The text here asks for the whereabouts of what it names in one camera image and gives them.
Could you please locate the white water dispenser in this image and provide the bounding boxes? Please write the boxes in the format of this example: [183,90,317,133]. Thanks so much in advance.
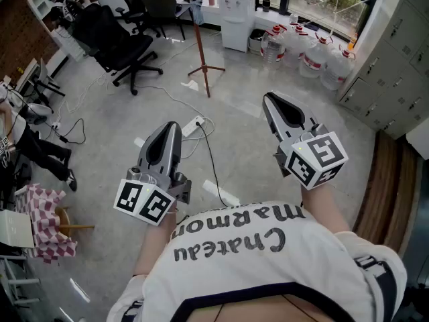
[217,0,257,53]

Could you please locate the long white power strip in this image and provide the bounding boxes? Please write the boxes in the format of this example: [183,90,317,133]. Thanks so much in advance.
[180,115,206,138]

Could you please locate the grey metal locker cabinet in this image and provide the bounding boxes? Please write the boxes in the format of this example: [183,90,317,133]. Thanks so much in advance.
[336,0,429,141]

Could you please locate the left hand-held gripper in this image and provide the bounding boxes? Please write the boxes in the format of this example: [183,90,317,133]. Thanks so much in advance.
[113,121,192,227]

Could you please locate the person's white printed T-shirt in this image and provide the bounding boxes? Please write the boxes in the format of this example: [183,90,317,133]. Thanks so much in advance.
[106,199,408,322]

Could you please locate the checkered cloth stool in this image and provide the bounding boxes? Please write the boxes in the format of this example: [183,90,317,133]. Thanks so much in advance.
[15,183,78,265]

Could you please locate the black office chair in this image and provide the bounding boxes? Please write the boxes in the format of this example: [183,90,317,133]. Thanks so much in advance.
[115,0,162,39]
[71,3,164,97]

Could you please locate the white desk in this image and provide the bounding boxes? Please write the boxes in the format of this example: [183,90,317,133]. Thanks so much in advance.
[13,57,41,97]

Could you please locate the white box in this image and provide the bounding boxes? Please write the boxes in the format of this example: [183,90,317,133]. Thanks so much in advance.
[0,209,36,250]

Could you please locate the grey office chair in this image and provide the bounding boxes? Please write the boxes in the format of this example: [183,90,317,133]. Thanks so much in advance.
[140,0,187,42]

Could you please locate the person's black shoulder strap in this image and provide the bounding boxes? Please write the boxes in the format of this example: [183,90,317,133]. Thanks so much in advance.
[353,255,405,322]

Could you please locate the brown wooden coat rack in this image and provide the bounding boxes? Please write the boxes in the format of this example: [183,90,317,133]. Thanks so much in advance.
[182,0,226,99]

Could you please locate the person's right forearm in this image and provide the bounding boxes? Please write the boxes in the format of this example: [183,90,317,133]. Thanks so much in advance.
[299,182,352,234]

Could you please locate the wooden bowl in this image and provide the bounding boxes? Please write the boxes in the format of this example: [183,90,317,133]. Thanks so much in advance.
[54,206,72,238]

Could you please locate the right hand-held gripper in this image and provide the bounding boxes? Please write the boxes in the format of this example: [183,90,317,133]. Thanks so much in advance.
[263,91,349,191]

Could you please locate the black adapter cable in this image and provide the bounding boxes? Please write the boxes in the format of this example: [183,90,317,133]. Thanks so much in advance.
[50,117,86,146]

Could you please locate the grey metal rack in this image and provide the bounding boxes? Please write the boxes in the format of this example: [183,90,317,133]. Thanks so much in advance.
[0,253,42,315]

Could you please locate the person's left forearm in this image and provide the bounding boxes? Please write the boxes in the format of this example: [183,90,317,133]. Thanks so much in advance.
[133,209,180,278]

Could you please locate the black power cable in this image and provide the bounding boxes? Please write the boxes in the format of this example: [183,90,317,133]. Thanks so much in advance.
[195,120,233,209]

